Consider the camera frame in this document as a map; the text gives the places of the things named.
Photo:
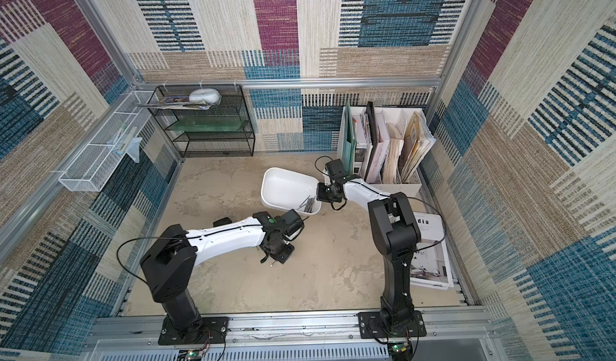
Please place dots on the white desktop file organizer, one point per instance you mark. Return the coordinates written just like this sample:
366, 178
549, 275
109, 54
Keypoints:
379, 166

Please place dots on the white plastic storage box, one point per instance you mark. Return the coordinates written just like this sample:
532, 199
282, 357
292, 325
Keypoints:
286, 190

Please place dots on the black binder in organizer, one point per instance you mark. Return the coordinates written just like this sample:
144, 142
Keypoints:
372, 128

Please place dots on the brown envelopes in organizer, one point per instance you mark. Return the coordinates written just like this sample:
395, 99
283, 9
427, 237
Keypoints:
418, 140

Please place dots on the magazines on black shelf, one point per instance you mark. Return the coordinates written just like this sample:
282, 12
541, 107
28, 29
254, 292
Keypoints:
176, 102

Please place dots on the white wire wall basket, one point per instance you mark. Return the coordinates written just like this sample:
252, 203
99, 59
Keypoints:
117, 138

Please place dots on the steel nail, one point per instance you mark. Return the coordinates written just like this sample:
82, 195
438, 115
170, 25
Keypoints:
308, 205

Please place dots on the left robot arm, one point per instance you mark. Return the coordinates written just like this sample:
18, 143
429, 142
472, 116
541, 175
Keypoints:
169, 262

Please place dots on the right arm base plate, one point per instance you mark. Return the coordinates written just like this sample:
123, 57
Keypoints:
372, 325

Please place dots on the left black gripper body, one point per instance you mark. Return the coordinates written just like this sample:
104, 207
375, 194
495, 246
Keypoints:
282, 251

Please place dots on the green folder in organizer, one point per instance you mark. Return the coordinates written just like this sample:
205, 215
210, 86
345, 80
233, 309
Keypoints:
348, 140

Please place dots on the white round device on shelf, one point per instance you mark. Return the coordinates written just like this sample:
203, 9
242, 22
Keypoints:
205, 96

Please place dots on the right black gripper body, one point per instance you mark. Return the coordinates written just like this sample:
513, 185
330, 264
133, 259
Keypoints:
326, 193

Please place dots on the black wire mesh shelf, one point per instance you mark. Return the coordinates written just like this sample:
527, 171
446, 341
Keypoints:
225, 129

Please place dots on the white Inedia magazine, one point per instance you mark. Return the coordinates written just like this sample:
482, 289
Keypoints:
430, 266

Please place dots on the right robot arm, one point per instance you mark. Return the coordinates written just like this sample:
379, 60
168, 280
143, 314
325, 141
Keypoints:
395, 233

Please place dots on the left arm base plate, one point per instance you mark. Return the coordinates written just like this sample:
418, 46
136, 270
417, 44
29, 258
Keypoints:
211, 329

